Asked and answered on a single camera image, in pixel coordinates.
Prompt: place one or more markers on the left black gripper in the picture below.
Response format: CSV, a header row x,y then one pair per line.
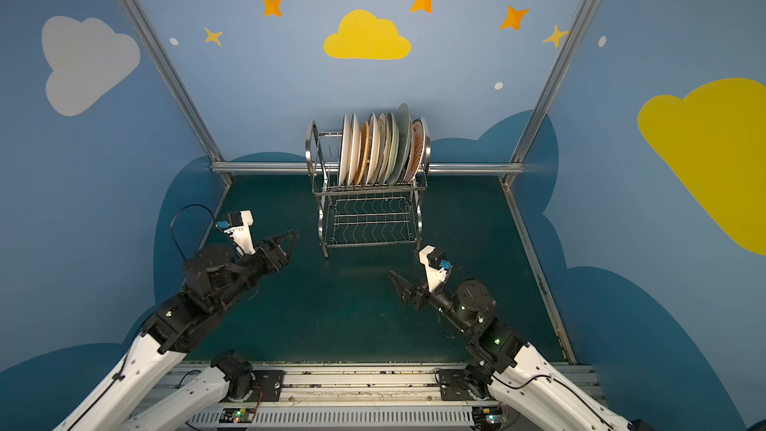
x,y
266,254

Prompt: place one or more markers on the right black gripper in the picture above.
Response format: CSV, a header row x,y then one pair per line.
x,y
419,293

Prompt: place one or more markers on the chrome wire dish rack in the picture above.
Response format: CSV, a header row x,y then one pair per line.
x,y
362,216

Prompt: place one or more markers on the white plate black cloud line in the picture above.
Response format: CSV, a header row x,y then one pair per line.
x,y
355,151

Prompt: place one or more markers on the white plate dark lettered rim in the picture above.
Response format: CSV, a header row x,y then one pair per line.
x,y
345,151

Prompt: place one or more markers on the orange sunburst plate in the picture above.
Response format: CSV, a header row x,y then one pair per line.
x,y
374,149
417,150

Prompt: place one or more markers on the yellow woven round plate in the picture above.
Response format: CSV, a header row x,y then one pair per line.
x,y
365,143

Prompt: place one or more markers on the pale green flower plate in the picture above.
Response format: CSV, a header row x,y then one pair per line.
x,y
392,149

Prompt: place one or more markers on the cream floral plate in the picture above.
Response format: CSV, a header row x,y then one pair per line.
x,y
384,129

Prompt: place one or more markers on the large pale green plate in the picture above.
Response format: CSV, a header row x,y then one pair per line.
x,y
403,122

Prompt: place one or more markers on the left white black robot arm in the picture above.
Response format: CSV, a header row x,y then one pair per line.
x,y
216,279

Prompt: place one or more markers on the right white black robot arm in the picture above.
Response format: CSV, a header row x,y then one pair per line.
x,y
507,367

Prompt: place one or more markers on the right circuit board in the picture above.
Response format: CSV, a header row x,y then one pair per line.
x,y
488,418

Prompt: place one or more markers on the circuit board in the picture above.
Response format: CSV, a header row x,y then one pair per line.
x,y
488,418
237,416

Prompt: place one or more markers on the left circuit board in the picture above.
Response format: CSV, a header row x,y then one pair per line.
x,y
237,416

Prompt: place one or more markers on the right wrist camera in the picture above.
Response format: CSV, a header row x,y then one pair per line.
x,y
437,266

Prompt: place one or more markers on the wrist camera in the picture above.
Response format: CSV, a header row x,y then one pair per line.
x,y
437,266
237,226

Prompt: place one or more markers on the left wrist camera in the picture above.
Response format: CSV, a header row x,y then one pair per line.
x,y
237,226

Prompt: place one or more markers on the rear aluminium frame bar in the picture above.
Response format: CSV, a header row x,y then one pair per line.
x,y
264,168

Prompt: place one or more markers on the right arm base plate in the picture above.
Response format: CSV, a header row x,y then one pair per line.
x,y
466,384

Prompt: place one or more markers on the aluminium rail front frame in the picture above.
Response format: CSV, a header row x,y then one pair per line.
x,y
336,396

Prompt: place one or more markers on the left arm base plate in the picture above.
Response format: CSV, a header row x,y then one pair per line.
x,y
257,386

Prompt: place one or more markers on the left aluminium frame post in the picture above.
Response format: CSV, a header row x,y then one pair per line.
x,y
151,40

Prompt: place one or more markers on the aluminium frame post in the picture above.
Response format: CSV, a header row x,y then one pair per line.
x,y
578,27
151,40

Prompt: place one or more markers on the right aluminium frame post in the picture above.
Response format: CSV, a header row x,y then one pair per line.
x,y
578,27

